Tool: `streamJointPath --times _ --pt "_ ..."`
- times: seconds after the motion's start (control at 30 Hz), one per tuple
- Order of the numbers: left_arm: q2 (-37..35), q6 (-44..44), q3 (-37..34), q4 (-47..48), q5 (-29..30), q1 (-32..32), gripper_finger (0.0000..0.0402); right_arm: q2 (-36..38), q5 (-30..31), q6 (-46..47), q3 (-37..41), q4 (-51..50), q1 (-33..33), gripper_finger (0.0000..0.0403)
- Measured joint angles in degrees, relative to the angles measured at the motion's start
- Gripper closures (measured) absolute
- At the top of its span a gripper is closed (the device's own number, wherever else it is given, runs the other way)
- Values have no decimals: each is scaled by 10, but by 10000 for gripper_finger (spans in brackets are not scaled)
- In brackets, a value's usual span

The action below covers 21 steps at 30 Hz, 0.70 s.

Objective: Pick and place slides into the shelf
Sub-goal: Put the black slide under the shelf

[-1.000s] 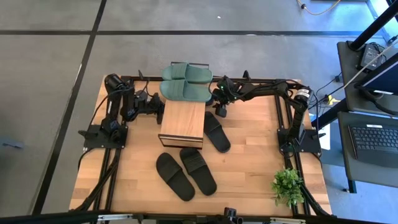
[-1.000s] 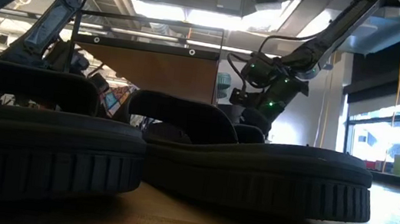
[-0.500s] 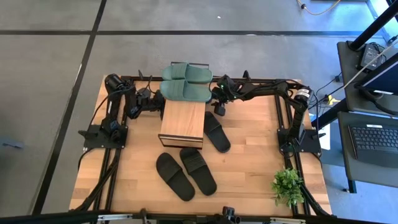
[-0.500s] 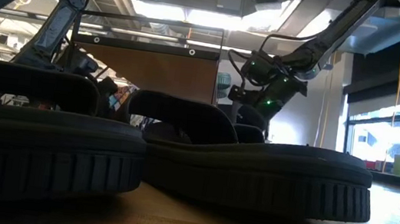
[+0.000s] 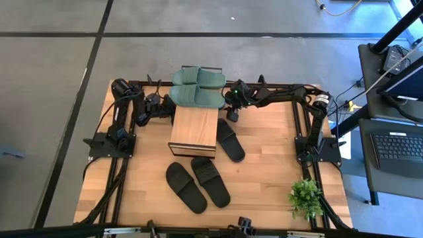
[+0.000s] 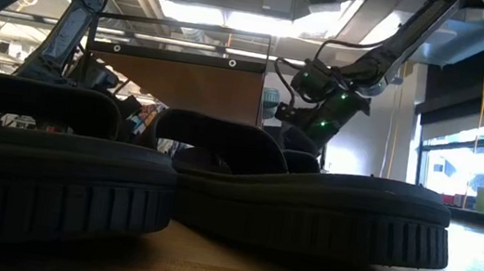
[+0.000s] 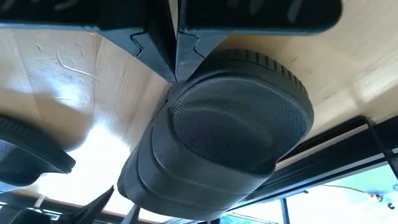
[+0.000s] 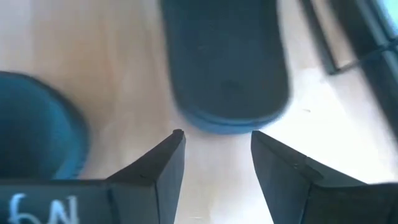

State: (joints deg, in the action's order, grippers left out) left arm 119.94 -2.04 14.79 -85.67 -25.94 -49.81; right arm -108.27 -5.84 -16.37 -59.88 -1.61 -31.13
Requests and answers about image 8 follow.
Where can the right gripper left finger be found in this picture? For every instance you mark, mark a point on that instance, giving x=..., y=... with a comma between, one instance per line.
x=140, y=193

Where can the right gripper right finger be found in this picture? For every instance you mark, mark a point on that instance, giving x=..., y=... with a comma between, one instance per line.
x=295, y=193

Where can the black slide sandal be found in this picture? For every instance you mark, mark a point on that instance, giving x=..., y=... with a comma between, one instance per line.
x=224, y=62
x=37, y=124

